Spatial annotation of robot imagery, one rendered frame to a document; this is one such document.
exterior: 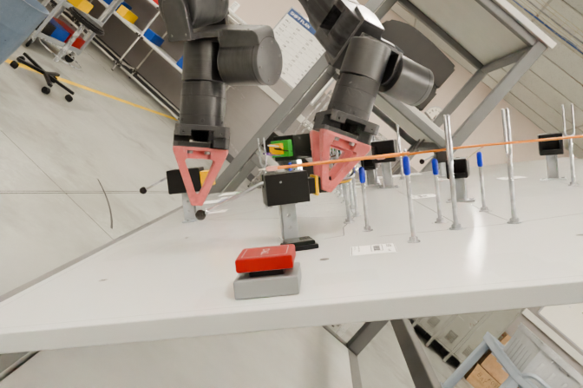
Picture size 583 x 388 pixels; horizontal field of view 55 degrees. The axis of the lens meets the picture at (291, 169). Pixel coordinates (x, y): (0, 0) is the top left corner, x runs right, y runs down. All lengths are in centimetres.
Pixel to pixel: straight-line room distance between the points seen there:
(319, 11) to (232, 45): 21
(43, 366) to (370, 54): 54
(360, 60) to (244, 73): 16
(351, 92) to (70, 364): 48
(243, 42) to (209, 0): 7
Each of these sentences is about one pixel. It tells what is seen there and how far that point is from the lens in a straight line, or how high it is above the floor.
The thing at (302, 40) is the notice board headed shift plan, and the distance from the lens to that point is 862.
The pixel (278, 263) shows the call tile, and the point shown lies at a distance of 48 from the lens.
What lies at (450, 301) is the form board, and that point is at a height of 118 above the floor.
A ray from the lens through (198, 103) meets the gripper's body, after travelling 69.
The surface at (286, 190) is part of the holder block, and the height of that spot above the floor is 113.
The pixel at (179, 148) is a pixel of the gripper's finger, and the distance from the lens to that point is 69.
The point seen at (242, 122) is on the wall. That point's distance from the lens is 859.
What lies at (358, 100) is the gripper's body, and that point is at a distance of 72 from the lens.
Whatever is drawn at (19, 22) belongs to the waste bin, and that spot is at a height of 49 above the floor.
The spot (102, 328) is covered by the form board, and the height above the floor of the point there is 98.
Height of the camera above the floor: 121
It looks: 4 degrees down
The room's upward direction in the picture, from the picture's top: 41 degrees clockwise
